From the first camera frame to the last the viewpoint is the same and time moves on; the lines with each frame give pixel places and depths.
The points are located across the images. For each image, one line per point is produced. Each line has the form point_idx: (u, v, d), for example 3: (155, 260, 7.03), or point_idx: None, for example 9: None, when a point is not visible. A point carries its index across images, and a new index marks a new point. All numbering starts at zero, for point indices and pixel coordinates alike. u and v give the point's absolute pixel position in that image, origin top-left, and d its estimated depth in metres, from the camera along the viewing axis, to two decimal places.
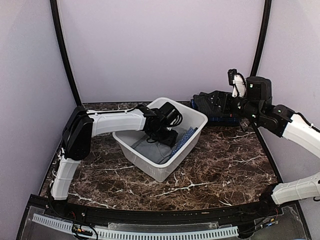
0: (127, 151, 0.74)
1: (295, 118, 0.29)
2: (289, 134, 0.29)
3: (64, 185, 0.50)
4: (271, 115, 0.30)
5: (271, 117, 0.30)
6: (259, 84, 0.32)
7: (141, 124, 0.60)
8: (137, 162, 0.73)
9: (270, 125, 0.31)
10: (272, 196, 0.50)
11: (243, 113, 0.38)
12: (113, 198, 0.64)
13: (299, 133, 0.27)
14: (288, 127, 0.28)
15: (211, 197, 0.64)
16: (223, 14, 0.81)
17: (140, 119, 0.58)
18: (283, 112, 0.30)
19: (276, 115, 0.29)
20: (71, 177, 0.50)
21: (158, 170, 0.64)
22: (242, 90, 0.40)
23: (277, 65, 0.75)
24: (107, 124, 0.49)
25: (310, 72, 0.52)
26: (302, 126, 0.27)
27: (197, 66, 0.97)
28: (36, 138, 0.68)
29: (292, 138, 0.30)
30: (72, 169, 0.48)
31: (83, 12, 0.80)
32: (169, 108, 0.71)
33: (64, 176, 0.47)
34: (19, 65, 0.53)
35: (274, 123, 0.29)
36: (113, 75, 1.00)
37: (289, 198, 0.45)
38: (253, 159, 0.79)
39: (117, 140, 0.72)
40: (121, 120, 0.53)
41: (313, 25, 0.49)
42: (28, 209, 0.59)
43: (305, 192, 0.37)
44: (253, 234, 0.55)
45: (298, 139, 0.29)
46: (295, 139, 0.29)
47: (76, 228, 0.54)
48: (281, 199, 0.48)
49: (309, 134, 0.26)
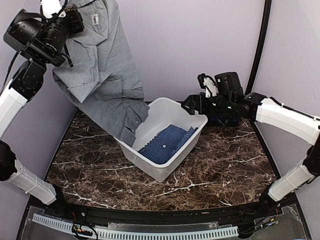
0: (127, 151, 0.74)
1: (265, 102, 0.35)
2: (265, 119, 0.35)
3: (38, 191, 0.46)
4: (243, 103, 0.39)
5: (244, 104, 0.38)
6: (227, 78, 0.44)
7: (20, 98, 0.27)
8: (137, 162, 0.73)
9: (243, 111, 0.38)
10: (269, 193, 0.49)
11: (221, 107, 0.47)
12: (113, 198, 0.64)
13: (280, 117, 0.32)
14: (258, 109, 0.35)
15: (211, 197, 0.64)
16: (223, 14, 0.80)
17: (6, 95, 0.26)
18: (253, 98, 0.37)
19: (249, 103, 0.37)
20: (35, 182, 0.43)
21: (158, 170, 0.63)
22: (213, 88, 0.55)
23: (278, 64, 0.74)
24: None
25: (310, 72, 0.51)
26: (272, 107, 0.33)
27: (197, 66, 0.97)
28: (31, 134, 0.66)
29: (270, 123, 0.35)
30: (25, 180, 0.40)
31: None
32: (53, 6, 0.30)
33: (26, 185, 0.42)
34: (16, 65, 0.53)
35: (246, 109, 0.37)
36: None
37: (285, 191, 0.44)
38: (253, 159, 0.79)
39: (116, 140, 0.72)
40: None
41: (314, 25, 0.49)
42: (28, 209, 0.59)
43: (296, 179, 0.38)
44: (253, 234, 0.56)
45: (276, 123, 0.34)
46: (273, 124, 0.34)
47: (76, 228, 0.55)
48: (279, 195, 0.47)
49: (288, 115, 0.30)
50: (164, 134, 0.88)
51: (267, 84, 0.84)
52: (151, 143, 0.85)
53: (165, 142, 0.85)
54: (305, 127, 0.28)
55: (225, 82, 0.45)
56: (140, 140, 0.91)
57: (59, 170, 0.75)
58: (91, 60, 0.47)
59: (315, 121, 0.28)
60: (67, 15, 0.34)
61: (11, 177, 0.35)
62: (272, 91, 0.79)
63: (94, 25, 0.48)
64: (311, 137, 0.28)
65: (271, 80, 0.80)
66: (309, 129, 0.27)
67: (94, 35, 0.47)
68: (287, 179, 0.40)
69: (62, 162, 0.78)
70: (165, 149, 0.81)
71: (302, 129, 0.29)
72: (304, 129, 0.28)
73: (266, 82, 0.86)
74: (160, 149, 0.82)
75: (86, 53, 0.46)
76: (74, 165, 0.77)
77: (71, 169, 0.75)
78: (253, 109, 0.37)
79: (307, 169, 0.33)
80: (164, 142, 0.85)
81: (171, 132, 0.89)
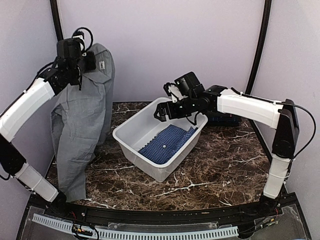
0: (127, 151, 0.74)
1: (223, 92, 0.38)
2: (226, 109, 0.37)
3: (44, 187, 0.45)
4: (204, 96, 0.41)
5: (205, 97, 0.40)
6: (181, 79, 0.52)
7: (50, 90, 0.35)
8: (137, 162, 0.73)
9: (204, 104, 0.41)
10: (265, 193, 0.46)
11: (189, 107, 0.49)
12: (113, 198, 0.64)
13: (245, 106, 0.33)
14: (218, 100, 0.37)
15: (211, 197, 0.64)
16: (223, 14, 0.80)
17: (42, 86, 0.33)
18: (212, 91, 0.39)
19: (210, 96, 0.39)
20: (40, 176, 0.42)
21: (158, 170, 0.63)
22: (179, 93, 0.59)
23: (278, 64, 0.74)
24: (15, 120, 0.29)
25: (310, 72, 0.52)
26: (237, 98, 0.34)
27: (197, 66, 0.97)
28: (23, 137, 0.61)
29: (232, 112, 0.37)
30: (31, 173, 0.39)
31: (84, 12, 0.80)
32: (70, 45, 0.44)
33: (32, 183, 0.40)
34: (17, 64, 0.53)
35: (207, 102, 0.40)
36: (114, 74, 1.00)
37: (276, 187, 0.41)
38: (253, 159, 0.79)
39: (116, 139, 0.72)
40: (25, 106, 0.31)
41: (313, 25, 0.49)
42: (28, 209, 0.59)
43: (276, 171, 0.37)
44: (253, 234, 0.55)
45: (237, 112, 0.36)
46: (235, 113, 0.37)
47: (76, 228, 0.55)
48: (273, 192, 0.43)
49: (252, 104, 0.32)
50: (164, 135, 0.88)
51: (268, 84, 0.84)
52: (151, 143, 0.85)
53: (165, 142, 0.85)
54: (267, 112, 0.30)
55: (183, 83, 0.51)
56: (140, 141, 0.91)
57: None
58: (100, 94, 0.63)
59: (275, 105, 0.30)
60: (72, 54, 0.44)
61: (20, 170, 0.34)
62: (273, 91, 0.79)
63: (101, 69, 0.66)
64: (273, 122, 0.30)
65: (271, 80, 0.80)
66: (270, 113, 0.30)
67: (98, 72, 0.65)
68: (273, 174, 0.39)
69: None
70: (165, 149, 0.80)
71: (265, 115, 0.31)
72: (266, 114, 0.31)
73: (266, 82, 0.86)
74: (160, 149, 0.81)
75: (96, 89, 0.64)
76: None
77: None
78: (213, 100, 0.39)
79: (277, 155, 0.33)
80: (164, 142, 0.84)
81: (171, 132, 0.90)
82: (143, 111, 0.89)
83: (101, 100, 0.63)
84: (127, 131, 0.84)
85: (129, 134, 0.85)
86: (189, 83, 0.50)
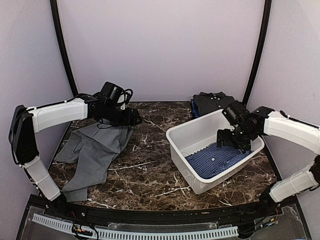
0: (177, 158, 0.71)
1: (272, 114, 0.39)
2: (272, 131, 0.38)
3: (49, 184, 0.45)
4: (252, 116, 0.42)
5: (252, 118, 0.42)
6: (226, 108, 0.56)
7: (85, 112, 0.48)
8: (185, 174, 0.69)
9: (251, 123, 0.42)
10: (270, 194, 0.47)
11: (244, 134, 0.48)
12: (113, 198, 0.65)
13: (288, 128, 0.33)
14: (265, 121, 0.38)
15: (211, 197, 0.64)
16: (223, 14, 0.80)
17: (82, 106, 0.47)
18: (260, 112, 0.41)
19: (255, 116, 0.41)
20: (47, 172, 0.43)
21: (200, 185, 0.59)
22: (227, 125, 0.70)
23: (278, 64, 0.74)
24: (48, 117, 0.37)
25: (310, 72, 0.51)
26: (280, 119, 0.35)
27: (198, 66, 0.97)
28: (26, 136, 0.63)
29: (279, 135, 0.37)
30: (41, 167, 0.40)
31: (83, 12, 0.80)
32: (109, 89, 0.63)
33: (38, 177, 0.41)
34: (17, 65, 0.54)
35: (254, 122, 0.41)
36: (113, 74, 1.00)
37: (285, 193, 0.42)
38: (253, 159, 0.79)
39: (169, 140, 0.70)
40: (63, 111, 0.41)
41: (313, 25, 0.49)
42: (28, 209, 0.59)
43: (298, 184, 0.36)
44: (253, 234, 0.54)
45: (284, 135, 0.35)
46: (282, 136, 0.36)
47: (76, 228, 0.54)
48: (280, 196, 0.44)
49: (294, 126, 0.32)
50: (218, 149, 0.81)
51: (267, 84, 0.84)
52: (201, 152, 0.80)
53: (215, 155, 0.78)
54: (307, 134, 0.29)
55: (230, 111, 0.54)
56: (190, 146, 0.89)
57: (59, 170, 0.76)
58: (116, 144, 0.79)
59: None
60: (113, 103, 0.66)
61: (31, 161, 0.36)
62: (273, 91, 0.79)
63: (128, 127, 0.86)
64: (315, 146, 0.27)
65: (271, 80, 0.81)
66: (313, 137, 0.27)
67: (123, 131, 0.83)
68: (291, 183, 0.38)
69: (62, 163, 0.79)
70: (213, 164, 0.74)
71: (308, 137, 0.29)
72: (310, 138, 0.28)
73: (266, 83, 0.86)
74: (208, 162, 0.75)
75: (116, 140, 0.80)
76: (74, 165, 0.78)
77: (71, 169, 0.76)
78: (261, 121, 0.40)
79: (313, 176, 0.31)
80: (214, 155, 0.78)
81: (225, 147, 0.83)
82: (199, 120, 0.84)
83: (118, 146, 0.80)
84: (180, 134, 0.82)
85: (180, 138, 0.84)
86: (236, 109, 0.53)
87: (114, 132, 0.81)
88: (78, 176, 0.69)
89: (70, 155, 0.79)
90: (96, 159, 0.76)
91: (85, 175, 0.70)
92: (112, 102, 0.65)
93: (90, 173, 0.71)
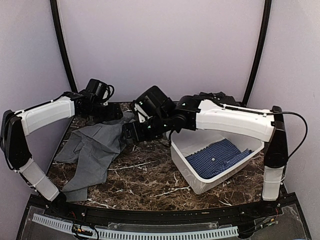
0: (177, 158, 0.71)
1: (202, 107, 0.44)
2: (207, 123, 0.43)
3: (46, 186, 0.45)
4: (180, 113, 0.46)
5: (180, 114, 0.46)
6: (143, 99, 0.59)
7: (72, 109, 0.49)
8: (185, 174, 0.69)
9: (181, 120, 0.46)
10: (265, 197, 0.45)
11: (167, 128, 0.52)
12: (113, 198, 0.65)
13: (232, 120, 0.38)
14: (197, 115, 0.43)
15: (211, 197, 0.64)
16: (223, 14, 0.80)
17: (68, 104, 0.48)
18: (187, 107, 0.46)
19: (184, 113, 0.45)
20: (43, 173, 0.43)
21: (200, 185, 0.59)
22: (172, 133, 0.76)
23: (278, 64, 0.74)
24: (37, 119, 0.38)
25: (310, 71, 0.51)
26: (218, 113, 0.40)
27: (197, 66, 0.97)
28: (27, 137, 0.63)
29: (218, 126, 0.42)
30: (37, 168, 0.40)
31: (83, 11, 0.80)
32: (94, 85, 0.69)
33: (34, 179, 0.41)
34: (17, 64, 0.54)
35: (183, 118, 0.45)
36: (113, 73, 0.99)
37: (271, 191, 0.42)
38: (253, 159, 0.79)
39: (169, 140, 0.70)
40: (51, 111, 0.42)
41: (313, 24, 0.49)
42: (28, 209, 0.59)
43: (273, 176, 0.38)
44: (252, 234, 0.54)
45: (224, 126, 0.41)
46: (222, 127, 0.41)
47: (76, 228, 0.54)
48: (267, 195, 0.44)
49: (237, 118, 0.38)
50: (217, 149, 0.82)
51: (267, 84, 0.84)
52: (201, 152, 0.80)
53: (215, 155, 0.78)
54: (256, 124, 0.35)
55: (148, 101, 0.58)
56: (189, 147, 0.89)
57: (59, 170, 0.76)
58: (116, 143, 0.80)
59: (266, 117, 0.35)
60: (99, 99, 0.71)
61: (25, 166, 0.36)
62: (273, 91, 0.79)
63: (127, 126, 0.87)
64: (265, 135, 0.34)
65: (271, 80, 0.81)
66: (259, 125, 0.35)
67: None
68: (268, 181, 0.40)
69: (62, 163, 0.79)
70: (213, 164, 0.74)
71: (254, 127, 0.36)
72: (257, 126, 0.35)
73: (266, 83, 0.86)
74: (208, 162, 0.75)
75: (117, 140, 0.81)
76: (74, 165, 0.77)
77: (71, 169, 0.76)
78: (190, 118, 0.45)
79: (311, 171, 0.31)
80: (213, 155, 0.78)
81: (223, 147, 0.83)
82: None
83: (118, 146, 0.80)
84: None
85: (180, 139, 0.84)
86: (153, 100, 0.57)
87: (114, 132, 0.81)
88: (78, 176, 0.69)
89: (70, 155, 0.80)
90: (96, 159, 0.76)
91: (85, 175, 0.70)
92: (97, 98, 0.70)
93: (90, 173, 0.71)
